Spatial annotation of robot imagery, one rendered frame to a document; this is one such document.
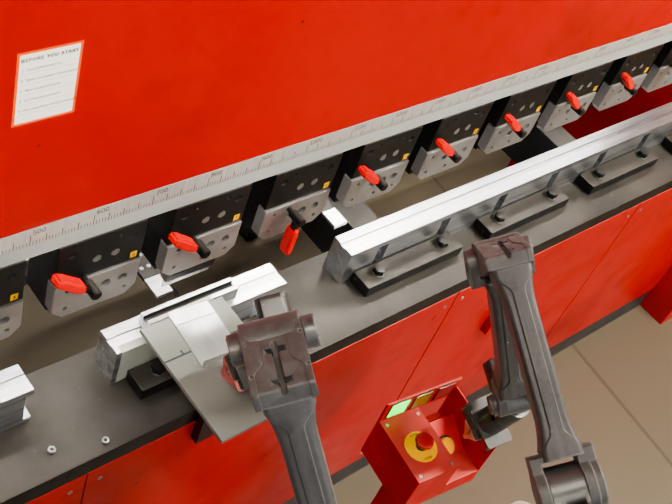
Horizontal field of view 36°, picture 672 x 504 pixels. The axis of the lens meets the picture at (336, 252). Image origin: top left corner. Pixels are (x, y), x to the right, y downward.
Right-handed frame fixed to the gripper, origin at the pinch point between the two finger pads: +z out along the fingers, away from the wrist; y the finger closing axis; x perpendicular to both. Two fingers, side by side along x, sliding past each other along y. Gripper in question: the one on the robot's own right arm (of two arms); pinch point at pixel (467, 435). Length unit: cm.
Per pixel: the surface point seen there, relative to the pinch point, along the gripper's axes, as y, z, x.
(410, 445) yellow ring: 2.7, 2.7, 12.1
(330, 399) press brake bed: 21.7, 25.8, 11.9
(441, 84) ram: 54, -52, 8
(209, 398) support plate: 21, -16, 57
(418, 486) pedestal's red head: -5.5, 2.2, 14.8
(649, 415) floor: -8, 82, -128
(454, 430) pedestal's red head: 2.9, 8.2, -3.2
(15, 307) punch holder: 37, -37, 89
